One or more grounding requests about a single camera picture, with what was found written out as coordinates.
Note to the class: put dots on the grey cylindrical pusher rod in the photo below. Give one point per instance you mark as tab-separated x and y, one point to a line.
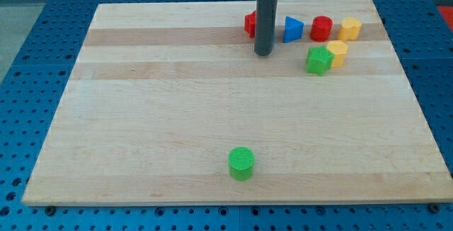
265	26

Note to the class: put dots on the green star block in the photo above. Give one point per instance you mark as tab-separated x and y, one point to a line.
319	60

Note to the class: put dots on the red star block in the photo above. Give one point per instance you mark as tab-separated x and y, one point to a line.
250	24

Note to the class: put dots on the blue triangle block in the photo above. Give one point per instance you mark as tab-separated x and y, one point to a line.
293	29

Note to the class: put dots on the red cylinder block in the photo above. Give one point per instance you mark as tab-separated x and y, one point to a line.
321	28

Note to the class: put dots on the yellow hexagon block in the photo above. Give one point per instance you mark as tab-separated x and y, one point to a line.
339	50

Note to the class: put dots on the yellow heart block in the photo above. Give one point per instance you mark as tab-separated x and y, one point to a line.
349	29

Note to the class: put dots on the wooden board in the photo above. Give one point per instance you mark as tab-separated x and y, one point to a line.
161	93

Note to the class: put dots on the green cylinder block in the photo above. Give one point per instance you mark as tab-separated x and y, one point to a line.
241	163

